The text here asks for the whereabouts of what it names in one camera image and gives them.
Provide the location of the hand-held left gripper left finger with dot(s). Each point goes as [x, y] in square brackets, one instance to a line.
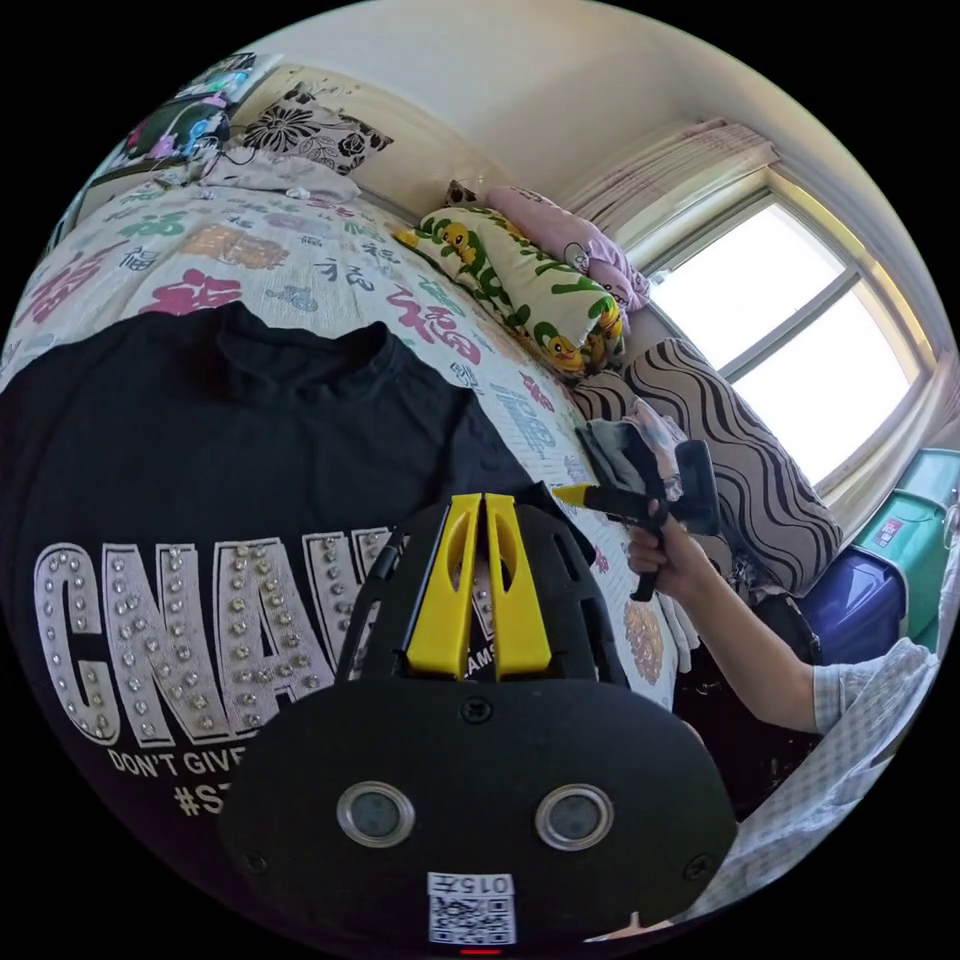
[439, 600]

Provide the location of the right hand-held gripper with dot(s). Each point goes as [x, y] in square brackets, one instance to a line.
[637, 487]

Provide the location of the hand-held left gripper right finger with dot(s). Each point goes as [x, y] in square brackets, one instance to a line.
[521, 600]

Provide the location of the black lettered short sleeve shirt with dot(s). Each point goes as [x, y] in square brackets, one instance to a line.
[225, 450]

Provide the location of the person's right forearm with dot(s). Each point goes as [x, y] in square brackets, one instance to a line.
[742, 652]

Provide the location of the person's right hand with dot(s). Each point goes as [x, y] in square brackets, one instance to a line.
[667, 562]

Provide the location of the pile of clothes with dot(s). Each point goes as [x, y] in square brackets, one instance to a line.
[619, 442]

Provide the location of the wavy striped rolled blanket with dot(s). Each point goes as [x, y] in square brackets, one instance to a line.
[742, 465]

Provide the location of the duck print pillow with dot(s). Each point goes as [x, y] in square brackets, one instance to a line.
[517, 285]

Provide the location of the pink cartoon print pillow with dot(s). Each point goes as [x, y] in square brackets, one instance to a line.
[577, 240]

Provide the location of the window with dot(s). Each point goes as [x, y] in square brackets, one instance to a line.
[787, 330]

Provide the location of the blue storage box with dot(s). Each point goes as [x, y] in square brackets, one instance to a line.
[855, 607]

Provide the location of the green storage box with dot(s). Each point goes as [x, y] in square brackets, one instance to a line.
[911, 540]

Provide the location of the pink curtain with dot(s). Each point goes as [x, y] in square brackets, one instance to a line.
[675, 169]

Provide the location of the person's body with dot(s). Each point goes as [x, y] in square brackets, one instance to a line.
[832, 780]

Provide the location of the bed with printed sheet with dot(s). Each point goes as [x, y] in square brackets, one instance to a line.
[300, 247]

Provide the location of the pale pink blanket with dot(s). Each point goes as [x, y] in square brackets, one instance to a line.
[277, 180]

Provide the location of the black and white floral pillow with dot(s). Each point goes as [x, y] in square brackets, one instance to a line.
[315, 131]

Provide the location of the cluttered bedside shelf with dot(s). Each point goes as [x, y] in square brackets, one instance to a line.
[184, 120]

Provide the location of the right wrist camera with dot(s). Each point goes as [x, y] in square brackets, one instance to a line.
[701, 487]

